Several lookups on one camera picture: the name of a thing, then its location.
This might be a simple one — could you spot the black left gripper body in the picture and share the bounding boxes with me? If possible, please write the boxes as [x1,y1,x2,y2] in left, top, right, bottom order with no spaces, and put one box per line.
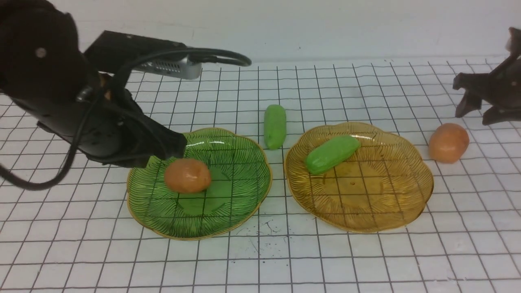
[12,73,149,163]

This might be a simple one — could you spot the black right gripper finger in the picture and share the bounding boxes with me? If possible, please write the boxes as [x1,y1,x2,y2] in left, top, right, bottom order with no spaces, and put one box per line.
[453,72,494,118]
[482,106,521,126]

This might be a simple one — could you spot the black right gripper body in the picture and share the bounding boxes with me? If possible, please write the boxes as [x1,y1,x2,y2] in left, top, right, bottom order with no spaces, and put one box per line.
[487,27,521,111]

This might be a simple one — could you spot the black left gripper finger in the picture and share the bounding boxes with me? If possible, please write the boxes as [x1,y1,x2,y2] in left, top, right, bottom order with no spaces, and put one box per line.
[138,114,187,160]
[102,153,167,168]

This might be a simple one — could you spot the orange toy potato front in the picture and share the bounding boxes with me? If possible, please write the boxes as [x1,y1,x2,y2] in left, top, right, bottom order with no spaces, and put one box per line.
[163,158,212,193]

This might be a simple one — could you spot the orange toy potato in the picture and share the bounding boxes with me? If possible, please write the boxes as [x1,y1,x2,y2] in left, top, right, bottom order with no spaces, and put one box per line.
[163,158,212,193]
[428,123,470,164]

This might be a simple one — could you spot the small green toy cucumber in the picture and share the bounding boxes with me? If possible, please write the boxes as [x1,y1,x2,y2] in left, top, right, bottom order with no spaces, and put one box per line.
[264,104,287,150]

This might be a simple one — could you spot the large green toy cucumber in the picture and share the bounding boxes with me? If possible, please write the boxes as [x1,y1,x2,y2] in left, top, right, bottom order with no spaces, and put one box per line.
[305,135,361,175]

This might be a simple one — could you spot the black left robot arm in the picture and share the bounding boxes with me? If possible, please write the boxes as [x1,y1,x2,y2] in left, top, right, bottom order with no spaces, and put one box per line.
[1,0,187,168]

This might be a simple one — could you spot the green glass scalloped plate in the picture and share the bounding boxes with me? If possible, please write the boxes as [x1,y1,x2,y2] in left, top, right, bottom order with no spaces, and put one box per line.
[127,128,272,241]

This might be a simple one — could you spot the amber glass scalloped plate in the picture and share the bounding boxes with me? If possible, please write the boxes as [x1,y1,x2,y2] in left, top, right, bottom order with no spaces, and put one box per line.
[284,122,434,233]

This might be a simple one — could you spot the black camera cable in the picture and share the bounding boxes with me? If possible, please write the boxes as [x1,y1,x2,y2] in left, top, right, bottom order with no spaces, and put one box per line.
[0,48,252,191]

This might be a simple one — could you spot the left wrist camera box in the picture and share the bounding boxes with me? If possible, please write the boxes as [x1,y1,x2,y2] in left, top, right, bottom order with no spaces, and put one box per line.
[84,30,202,80]

